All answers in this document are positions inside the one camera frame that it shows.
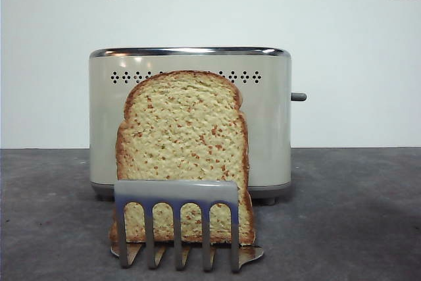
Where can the toasted bread slice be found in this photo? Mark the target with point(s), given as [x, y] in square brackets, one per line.
[184, 129]

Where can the grey toaster lever knob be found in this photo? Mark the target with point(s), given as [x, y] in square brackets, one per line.
[300, 97]

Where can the cream toaster with chrome top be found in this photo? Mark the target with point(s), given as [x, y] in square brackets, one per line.
[269, 129]

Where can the stainless steel toast rack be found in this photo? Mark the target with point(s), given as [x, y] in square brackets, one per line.
[177, 190]

